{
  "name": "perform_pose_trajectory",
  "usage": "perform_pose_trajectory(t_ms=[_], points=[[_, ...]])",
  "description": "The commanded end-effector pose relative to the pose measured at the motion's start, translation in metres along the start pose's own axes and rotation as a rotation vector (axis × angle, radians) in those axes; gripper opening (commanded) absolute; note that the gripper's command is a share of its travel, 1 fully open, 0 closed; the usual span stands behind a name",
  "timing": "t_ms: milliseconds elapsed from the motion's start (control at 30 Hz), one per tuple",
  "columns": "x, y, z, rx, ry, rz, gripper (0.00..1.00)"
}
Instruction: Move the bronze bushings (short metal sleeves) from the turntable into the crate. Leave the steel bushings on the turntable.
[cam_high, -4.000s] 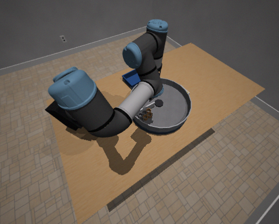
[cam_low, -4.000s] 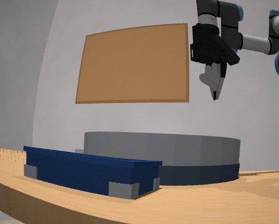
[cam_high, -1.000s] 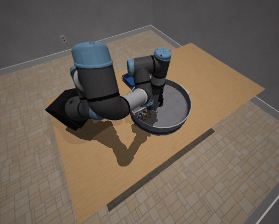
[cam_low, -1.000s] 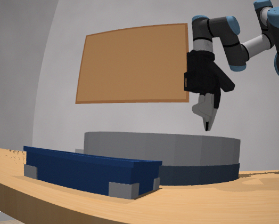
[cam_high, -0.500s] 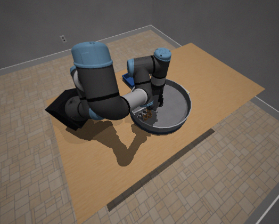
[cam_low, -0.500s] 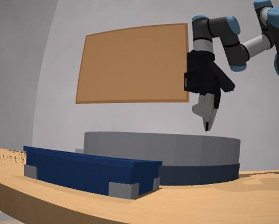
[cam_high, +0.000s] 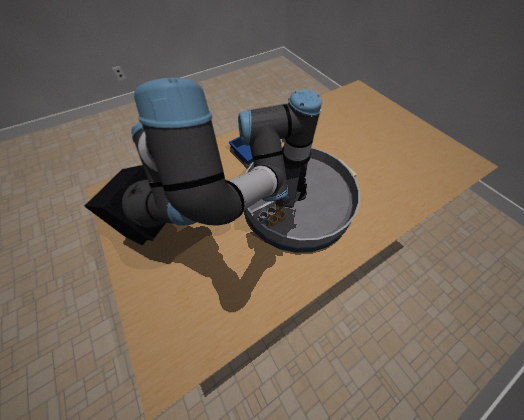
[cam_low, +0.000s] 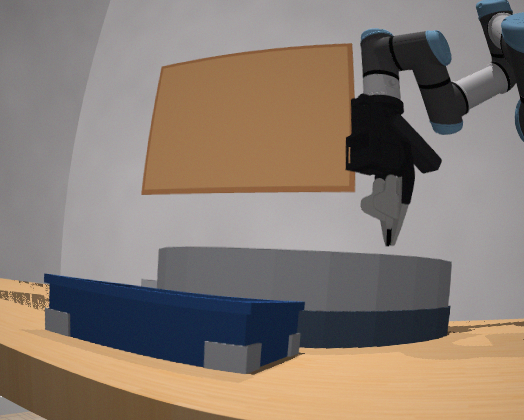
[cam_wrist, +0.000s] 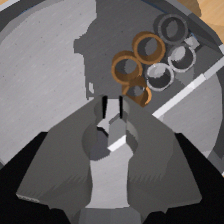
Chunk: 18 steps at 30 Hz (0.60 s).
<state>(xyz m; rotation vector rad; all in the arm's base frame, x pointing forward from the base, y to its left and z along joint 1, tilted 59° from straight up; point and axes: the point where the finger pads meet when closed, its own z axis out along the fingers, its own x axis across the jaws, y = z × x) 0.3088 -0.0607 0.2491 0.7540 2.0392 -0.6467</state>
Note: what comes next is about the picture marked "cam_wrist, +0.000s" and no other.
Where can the bronze bushing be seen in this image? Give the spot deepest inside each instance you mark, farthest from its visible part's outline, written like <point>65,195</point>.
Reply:
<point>144,98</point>
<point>126,79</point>
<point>153,58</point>

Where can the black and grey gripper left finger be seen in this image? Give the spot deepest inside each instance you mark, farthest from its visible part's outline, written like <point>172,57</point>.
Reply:
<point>53,169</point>

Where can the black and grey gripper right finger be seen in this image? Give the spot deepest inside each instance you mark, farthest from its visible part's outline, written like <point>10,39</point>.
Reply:
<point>168,173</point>

